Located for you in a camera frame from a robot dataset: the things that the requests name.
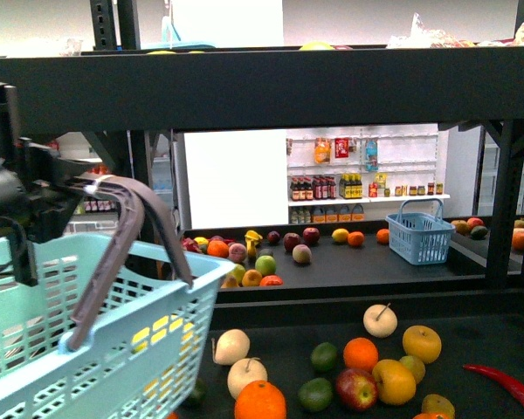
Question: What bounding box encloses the black shelf frame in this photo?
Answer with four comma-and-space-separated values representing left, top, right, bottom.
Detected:
0, 0, 524, 333

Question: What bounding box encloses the white pear upper left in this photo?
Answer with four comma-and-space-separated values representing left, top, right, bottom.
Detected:
211, 329, 251, 366

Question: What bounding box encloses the blue basket far shelf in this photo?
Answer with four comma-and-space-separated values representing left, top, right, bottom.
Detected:
385, 197, 455, 266

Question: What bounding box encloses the kiwi upper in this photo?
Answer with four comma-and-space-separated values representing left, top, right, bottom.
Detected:
399, 354, 426, 384

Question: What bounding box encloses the small orange mandarin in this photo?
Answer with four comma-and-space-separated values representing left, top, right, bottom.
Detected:
342, 337, 379, 373

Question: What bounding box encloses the light blue shopping basket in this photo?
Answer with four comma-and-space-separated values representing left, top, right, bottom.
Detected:
0, 233, 232, 418

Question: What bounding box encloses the dark green lime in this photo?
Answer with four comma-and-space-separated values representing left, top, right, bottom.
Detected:
310, 342, 338, 373
298, 377, 334, 413

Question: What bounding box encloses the dark red apple far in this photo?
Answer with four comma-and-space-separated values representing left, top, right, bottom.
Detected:
302, 227, 321, 246

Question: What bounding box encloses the white pear lower left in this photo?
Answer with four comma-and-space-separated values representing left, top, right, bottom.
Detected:
227, 357, 268, 399

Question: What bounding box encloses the dark green lime back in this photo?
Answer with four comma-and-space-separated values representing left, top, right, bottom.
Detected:
310, 342, 338, 373

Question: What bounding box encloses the yellow lemon far shelf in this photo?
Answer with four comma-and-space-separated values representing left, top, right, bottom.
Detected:
331, 228, 349, 244

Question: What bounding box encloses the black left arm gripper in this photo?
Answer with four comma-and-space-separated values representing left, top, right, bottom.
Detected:
0, 82, 93, 286

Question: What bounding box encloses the large orange front centre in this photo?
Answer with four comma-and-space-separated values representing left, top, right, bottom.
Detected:
412, 412, 450, 419

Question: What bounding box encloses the brown basket handle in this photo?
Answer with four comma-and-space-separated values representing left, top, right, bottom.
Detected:
66, 174, 193, 351

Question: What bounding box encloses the red chili pepper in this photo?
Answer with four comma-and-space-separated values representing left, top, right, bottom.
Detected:
462, 363, 524, 408

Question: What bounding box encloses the kiwi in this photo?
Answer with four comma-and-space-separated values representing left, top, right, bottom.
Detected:
399, 354, 426, 384
421, 394, 456, 419

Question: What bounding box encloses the large orange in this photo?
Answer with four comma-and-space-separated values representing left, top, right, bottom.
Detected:
412, 412, 450, 419
234, 381, 287, 419

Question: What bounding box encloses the dark green lime middle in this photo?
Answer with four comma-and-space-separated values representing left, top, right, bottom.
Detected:
298, 377, 334, 413

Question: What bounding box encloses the yellow orange apple back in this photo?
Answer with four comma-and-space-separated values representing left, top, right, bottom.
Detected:
402, 325, 442, 364

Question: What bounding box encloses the red yellow apple centre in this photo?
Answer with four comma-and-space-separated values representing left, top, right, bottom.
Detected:
335, 367, 378, 412

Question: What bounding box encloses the green apple far shelf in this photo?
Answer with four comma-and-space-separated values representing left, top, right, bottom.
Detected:
255, 255, 277, 277

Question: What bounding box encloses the large orange left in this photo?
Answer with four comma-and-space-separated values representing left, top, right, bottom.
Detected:
234, 381, 287, 419

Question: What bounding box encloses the white pear with stem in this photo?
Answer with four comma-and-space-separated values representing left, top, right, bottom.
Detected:
362, 304, 398, 339

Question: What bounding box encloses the yellow lemon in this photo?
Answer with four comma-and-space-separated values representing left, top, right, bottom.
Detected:
131, 314, 196, 354

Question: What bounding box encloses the yellow orange fruit centre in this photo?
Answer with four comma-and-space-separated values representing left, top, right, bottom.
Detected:
372, 359, 417, 406

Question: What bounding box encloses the dark green avocado left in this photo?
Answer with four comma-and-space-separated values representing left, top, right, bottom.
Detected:
183, 378, 207, 409

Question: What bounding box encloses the orange far shelf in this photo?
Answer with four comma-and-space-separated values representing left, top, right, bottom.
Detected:
348, 231, 365, 248

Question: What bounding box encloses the peach far shelf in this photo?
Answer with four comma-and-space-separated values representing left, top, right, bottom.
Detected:
292, 244, 312, 264

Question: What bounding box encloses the kiwi lower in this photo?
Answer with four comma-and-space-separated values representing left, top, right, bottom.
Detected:
421, 394, 456, 419

